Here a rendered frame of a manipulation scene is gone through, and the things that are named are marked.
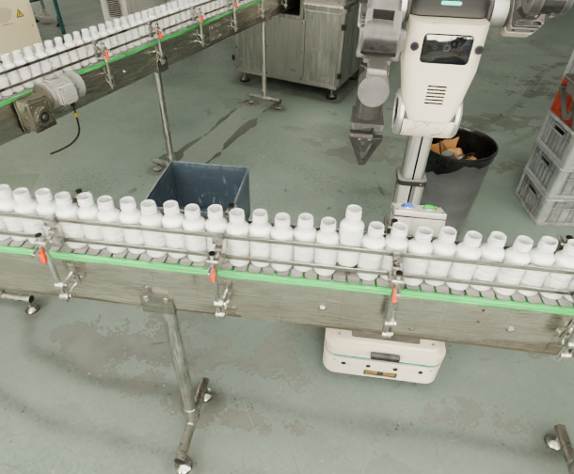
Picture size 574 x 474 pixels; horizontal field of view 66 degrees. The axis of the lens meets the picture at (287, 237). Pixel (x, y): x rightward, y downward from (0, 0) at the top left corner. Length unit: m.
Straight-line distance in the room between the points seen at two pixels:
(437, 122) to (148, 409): 1.65
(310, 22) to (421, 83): 3.25
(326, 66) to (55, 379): 3.66
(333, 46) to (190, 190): 3.09
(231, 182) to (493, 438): 1.53
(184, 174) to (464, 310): 1.14
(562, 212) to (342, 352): 2.00
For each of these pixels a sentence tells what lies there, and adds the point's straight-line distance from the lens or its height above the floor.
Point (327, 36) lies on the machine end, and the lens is 4.68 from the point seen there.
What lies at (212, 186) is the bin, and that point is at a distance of 1.81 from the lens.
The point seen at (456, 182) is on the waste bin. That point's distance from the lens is 2.72.
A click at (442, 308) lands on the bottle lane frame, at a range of 1.24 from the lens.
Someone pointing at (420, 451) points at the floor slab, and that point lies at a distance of 2.10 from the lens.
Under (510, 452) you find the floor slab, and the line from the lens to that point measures 2.23.
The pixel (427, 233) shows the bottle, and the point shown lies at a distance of 1.14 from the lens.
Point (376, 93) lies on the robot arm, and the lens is 0.86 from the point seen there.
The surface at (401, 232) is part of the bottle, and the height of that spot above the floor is 1.16.
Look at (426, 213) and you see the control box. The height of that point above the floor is 1.12.
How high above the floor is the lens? 1.83
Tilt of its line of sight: 39 degrees down
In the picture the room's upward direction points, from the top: 1 degrees clockwise
